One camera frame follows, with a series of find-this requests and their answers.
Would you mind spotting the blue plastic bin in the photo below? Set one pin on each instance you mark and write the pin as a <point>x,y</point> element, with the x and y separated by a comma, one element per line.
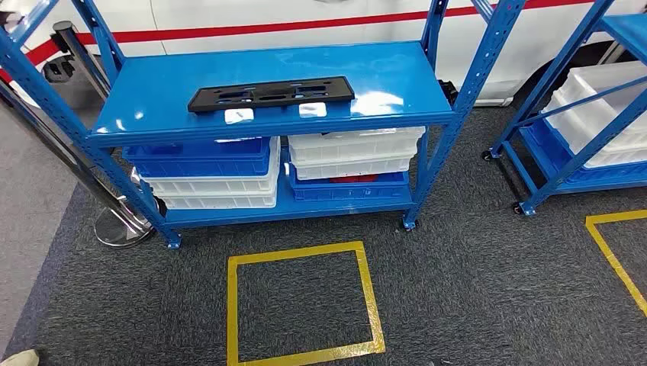
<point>349,192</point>
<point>543,146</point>
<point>202,156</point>

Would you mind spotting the chrome base stanchion post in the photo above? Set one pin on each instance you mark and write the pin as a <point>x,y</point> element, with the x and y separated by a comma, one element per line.
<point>124,230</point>

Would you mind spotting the blue metal shelf rack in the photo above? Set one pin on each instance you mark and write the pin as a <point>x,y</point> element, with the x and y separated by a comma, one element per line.
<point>151,86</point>
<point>629,33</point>

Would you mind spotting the red stanchion belt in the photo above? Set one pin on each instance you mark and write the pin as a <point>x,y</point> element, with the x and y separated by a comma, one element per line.
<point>30,58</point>

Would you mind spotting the white car with red stripe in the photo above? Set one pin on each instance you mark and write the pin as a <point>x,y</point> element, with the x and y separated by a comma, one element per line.
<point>303,20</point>

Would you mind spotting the black rack caster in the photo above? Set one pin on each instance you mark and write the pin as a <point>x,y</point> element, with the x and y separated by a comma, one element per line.
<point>517,208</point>
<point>487,155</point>

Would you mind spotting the black ribbed block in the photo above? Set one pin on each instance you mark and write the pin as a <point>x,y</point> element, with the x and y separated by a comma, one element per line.
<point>448,92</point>

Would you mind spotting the red item in bin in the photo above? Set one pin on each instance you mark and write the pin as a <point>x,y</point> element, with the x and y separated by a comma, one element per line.
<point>354,179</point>

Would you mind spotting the black plastic panel part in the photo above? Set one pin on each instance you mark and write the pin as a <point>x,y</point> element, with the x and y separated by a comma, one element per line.
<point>341,88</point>

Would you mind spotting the white plastic bin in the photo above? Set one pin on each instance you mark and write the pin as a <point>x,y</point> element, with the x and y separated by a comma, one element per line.
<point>212,186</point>
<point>354,144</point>
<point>217,202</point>
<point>354,169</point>
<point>576,126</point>
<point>601,76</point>

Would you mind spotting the black capped stanchion post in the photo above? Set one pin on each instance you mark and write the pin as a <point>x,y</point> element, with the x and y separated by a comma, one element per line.
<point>63,33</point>

